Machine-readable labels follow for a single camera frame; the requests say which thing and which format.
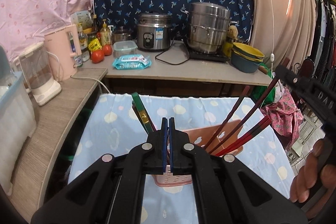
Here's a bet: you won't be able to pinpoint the small lidded steel pot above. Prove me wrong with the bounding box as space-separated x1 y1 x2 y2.
112 26 132 43

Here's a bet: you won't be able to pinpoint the beige hanging curtain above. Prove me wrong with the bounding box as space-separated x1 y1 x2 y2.
249 0 315 67

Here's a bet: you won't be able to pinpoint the oil bottle yellow label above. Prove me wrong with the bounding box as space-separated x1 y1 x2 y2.
100 19 112 46

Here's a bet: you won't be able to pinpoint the dark maroon chopstick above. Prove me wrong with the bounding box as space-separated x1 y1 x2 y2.
132 102 149 134

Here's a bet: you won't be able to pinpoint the light blue dotted tablecloth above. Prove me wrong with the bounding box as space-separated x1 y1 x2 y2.
69 94 294 223

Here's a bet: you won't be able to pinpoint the pink electric kettle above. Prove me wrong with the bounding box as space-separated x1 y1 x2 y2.
44 24 81 82

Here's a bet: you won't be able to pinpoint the dark purple-red chopstick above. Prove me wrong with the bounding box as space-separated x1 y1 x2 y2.
204 85 250 149

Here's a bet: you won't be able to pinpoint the grey back counter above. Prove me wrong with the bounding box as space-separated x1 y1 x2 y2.
82 42 271 86

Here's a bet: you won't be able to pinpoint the green chopstick with gold band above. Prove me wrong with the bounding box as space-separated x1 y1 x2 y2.
131 92 151 120

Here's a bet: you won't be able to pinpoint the blue wet wipes pack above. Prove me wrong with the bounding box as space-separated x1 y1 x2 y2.
112 54 151 70

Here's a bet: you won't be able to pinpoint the silver rice cooker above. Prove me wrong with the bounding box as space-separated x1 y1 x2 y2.
137 12 173 52

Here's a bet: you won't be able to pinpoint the white dish rack bin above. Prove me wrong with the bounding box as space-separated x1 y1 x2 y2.
0 45 38 197

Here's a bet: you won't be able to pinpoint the pink perforated utensil holder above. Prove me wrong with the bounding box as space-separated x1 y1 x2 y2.
153 119 243 188

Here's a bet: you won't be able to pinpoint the wooden side counter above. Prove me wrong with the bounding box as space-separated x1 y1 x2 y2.
9 68 107 222

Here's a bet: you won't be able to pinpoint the white clear blender jug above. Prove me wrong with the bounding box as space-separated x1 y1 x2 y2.
18 42 62 106

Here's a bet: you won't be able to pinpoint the black induction cooktop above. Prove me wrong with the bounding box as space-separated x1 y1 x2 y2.
183 40 230 63

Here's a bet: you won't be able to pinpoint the person's right hand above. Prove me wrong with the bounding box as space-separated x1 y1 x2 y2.
289 139 333 219

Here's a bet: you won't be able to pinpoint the yellow snack packet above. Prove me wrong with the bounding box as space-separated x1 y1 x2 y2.
88 38 102 52

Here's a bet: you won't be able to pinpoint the red tomato right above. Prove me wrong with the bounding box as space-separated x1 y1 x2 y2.
102 44 113 56

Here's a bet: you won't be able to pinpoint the red tomato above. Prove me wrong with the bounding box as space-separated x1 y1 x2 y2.
91 50 105 64
102 44 113 56

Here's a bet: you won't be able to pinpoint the stainless steel steamer pot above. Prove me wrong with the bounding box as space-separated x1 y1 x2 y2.
181 2 235 55

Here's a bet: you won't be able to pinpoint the clear food container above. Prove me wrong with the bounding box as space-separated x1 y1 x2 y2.
113 40 138 58

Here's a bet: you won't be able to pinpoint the red tomato left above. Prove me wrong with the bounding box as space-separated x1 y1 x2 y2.
91 50 105 64

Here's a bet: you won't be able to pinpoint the navy floral backsplash cloth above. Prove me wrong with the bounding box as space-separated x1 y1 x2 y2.
93 0 254 42

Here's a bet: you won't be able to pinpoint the stacked yellow blue bowls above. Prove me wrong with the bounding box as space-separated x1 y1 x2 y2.
231 42 265 73

